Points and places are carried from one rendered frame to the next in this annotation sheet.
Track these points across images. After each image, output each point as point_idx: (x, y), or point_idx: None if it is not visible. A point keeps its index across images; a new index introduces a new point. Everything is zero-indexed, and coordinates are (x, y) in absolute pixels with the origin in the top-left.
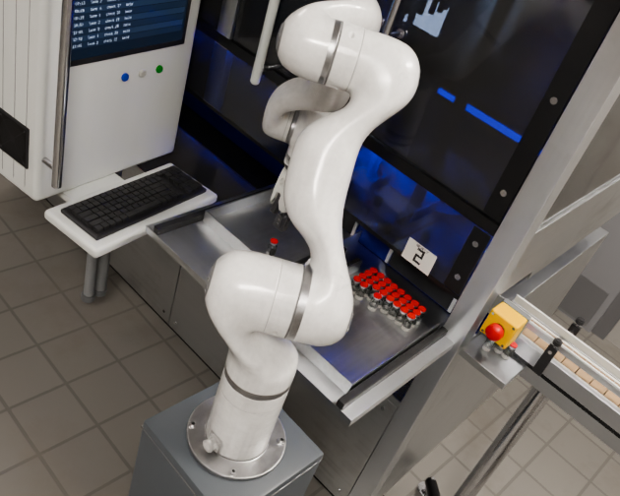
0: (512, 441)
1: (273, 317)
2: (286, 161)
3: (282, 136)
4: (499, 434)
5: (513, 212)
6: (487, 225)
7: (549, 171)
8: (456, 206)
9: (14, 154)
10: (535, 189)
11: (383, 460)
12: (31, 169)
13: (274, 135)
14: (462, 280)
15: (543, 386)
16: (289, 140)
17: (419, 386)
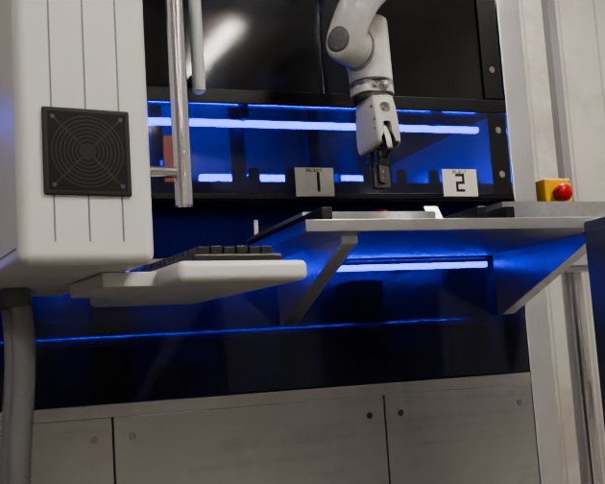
0: (589, 356)
1: None
2: (374, 84)
3: (369, 48)
4: (576, 364)
5: (507, 80)
6: (496, 106)
7: (512, 30)
8: (464, 107)
9: (95, 181)
10: (511, 50)
11: (554, 473)
12: (140, 192)
13: (363, 48)
14: (507, 175)
15: (585, 256)
16: (373, 52)
17: (535, 328)
